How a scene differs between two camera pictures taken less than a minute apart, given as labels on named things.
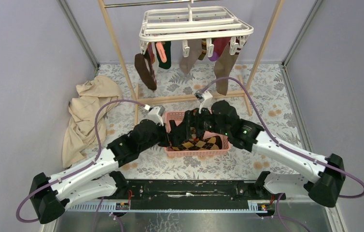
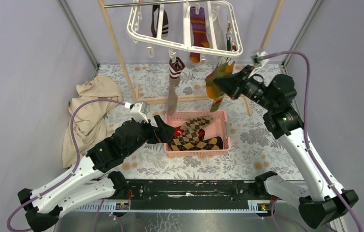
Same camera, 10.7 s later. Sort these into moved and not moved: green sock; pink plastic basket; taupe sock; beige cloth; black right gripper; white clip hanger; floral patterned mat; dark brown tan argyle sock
Moved: black right gripper; white clip hanger; green sock; taupe sock
Not moved: dark brown tan argyle sock; floral patterned mat; beige cloth; pink plastic basket
